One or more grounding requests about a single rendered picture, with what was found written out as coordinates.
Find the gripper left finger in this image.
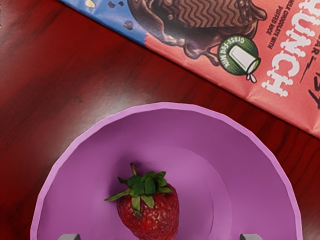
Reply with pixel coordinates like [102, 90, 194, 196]
[59, 233, 82, 240]

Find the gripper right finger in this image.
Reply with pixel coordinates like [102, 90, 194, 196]
[239, 233, 261, 240]

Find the purple bowl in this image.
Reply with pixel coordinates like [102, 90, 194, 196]
[29, 101, 303, 240]

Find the red strawberry with green leaves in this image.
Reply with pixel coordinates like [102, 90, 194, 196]
[104, 162, 180, 240]

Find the red and blue chocolate bar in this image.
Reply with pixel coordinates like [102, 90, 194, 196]
[56, 0, 320, 140]

